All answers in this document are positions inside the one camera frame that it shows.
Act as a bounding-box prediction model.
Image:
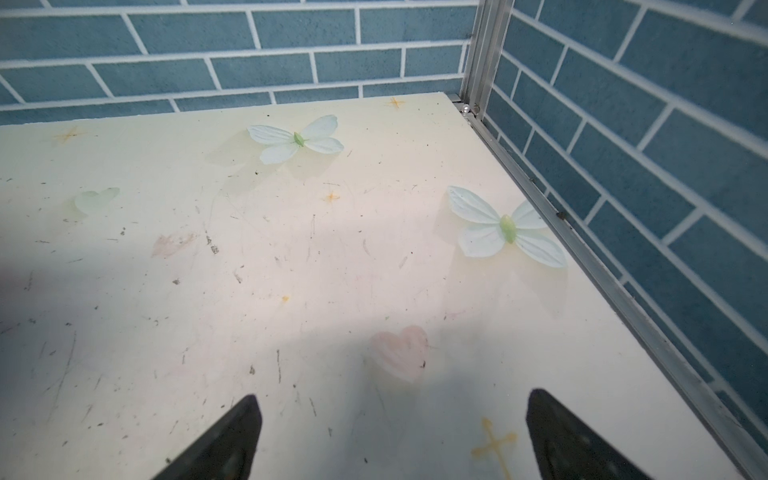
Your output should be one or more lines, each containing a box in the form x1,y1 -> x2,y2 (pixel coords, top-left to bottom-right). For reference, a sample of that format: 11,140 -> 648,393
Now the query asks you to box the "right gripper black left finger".
154,394 -> 262,480

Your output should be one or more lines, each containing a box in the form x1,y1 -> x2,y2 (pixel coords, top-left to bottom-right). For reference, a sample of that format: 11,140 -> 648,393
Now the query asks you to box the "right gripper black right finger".
526,388 -> 649,480

